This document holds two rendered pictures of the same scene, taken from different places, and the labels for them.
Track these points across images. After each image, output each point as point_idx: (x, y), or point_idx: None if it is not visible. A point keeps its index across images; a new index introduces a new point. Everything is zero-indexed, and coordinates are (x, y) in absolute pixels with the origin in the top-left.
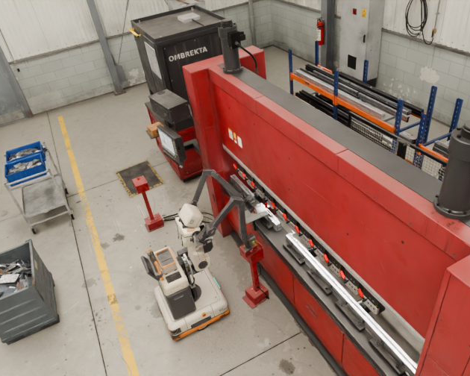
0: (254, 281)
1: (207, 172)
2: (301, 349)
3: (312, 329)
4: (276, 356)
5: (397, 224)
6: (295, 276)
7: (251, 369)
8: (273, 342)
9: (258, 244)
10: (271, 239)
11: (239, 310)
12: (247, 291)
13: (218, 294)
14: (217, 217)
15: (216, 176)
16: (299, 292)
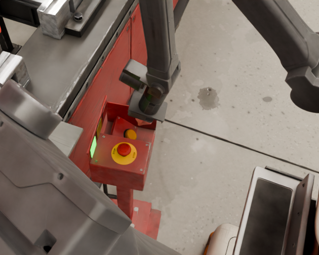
0: (132, 201)
1: (71, 169)
2: (168, 96)
3: (146, 64)
4: (206, 119)
5: None
6: (133, 12)
7: (253, 135)
8: (190, 136)
9: (102, 117)
10: (71, 75)
11: (183, 231)
12: (144, 231)
13: (225, 252)
14: (291, 10)
15: (27, 90)
16: (140, 31)
